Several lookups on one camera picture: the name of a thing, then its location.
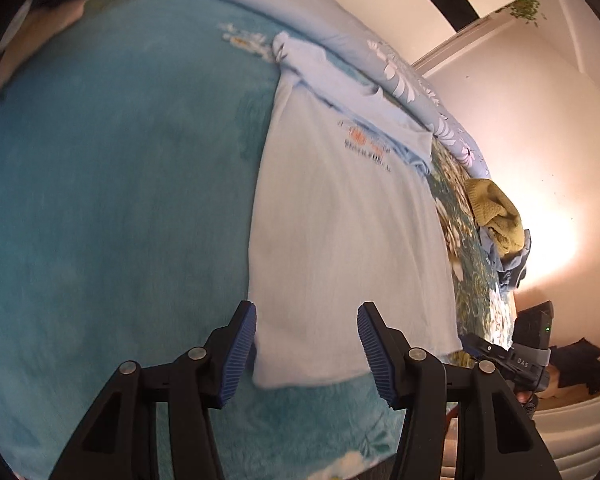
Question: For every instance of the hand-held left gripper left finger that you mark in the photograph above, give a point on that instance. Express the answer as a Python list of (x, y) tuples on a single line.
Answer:
[(237, 345)]

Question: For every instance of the light blue floral quilt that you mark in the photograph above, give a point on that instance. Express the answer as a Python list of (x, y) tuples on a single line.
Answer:
[(380, 55)]

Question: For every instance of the white printed t-shirt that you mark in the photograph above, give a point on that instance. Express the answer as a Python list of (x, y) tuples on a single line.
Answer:
[(340, 240)]

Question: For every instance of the blue denim garment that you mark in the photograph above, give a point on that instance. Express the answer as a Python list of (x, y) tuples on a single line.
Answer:
[(512, 265)]

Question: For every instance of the white bed frame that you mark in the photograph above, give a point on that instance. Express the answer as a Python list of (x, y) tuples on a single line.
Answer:
[(580, 440)]

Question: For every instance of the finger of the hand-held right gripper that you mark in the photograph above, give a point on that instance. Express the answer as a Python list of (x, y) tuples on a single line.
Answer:
[(480, 347)]

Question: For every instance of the green hanging plant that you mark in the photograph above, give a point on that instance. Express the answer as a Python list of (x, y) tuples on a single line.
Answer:
[(527, 9)]

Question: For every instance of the teal floral plush blanket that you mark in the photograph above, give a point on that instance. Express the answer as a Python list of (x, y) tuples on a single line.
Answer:
[(105, 220)]

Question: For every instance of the yellow-green knitted sweater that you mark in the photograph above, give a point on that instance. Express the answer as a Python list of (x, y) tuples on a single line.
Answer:
[(497, 215)]

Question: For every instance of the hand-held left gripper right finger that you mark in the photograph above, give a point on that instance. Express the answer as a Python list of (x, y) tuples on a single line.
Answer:
[(375, 350)]

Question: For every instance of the dark clothing pile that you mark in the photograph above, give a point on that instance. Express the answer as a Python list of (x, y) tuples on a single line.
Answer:
[(580, 365)]

